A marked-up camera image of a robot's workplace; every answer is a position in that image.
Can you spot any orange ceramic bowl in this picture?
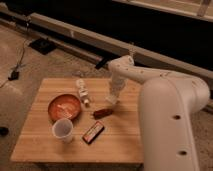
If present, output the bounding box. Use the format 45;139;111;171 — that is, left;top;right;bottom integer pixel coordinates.
48;94;81;122

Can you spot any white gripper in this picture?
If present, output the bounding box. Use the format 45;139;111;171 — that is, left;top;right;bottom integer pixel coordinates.
106;79;125;105

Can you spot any black cable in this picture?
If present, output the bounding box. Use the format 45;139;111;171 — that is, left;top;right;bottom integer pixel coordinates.
14;19;32;73

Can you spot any wooden table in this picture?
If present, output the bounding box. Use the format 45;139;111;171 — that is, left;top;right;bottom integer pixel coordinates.
11;78;143;164

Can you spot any black power adapter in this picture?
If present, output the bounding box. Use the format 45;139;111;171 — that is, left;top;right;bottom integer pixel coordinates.
8;71;19;81

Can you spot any black candy bar package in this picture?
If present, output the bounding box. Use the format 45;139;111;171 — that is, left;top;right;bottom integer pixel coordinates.
82;121;105;144

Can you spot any black floor plate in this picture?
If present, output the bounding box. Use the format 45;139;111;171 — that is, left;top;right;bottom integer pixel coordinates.
29;38;56;55

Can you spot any dark object at left edge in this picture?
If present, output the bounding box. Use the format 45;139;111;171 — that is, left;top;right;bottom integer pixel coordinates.
0;127;9;137

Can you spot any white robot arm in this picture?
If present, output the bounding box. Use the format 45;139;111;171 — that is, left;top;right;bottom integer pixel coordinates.
107;55;210;171

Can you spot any long metal rail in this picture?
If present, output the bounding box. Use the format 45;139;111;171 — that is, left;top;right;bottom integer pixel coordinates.
0;6;213;111

